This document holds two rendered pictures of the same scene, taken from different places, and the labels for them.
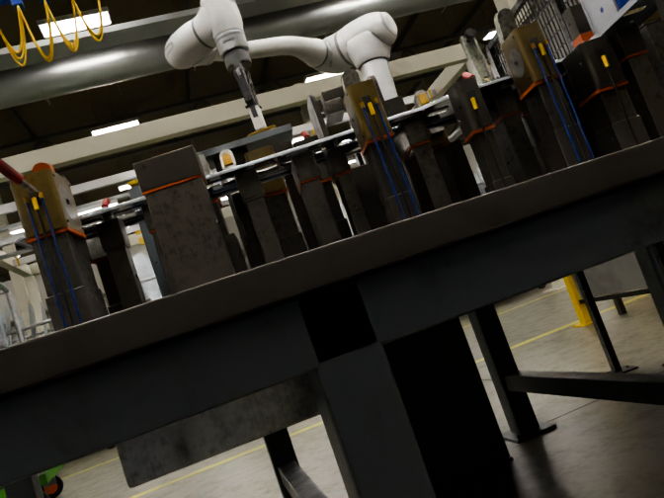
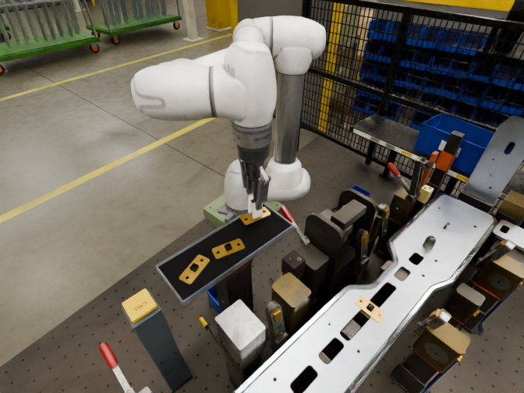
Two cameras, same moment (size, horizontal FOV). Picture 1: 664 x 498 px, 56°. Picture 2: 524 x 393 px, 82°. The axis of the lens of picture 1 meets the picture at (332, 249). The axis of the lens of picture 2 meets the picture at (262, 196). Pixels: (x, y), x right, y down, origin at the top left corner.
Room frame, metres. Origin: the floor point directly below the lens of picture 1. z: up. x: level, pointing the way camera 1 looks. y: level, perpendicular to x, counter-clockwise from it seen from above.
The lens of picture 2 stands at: (1.22, 0.42, 1.81)
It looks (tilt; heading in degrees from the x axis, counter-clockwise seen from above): 41 degrees down; 325
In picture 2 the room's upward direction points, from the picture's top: 1 degrees counter-clockwise
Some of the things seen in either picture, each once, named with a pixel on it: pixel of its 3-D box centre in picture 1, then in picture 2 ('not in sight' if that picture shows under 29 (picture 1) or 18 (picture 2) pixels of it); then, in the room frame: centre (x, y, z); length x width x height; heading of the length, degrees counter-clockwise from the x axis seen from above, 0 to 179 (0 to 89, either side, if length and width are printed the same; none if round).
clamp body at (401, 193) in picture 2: not in sight; (390, 224); (1.63, -0.53, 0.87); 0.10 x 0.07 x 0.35; 6
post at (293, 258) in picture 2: (305, 214); (290, 296); (1.61, 0.04, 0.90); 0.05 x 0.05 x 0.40; 6
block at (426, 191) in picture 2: not in sight; (412, 221); (1.58, -0.61, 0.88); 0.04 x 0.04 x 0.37; 6
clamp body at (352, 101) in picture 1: (387, 167); (429, 365); (1.22, -0.16, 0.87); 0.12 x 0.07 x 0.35; 6
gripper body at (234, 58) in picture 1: (240, 69); (253, 157); (1.74, 0.08, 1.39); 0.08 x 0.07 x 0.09; 175
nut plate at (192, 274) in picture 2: not in sight; (194, 267); (1.70, 0.29, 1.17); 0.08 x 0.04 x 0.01; 117
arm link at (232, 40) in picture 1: (232, 46); (252, 130); (1.74, 0.08, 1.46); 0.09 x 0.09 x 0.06
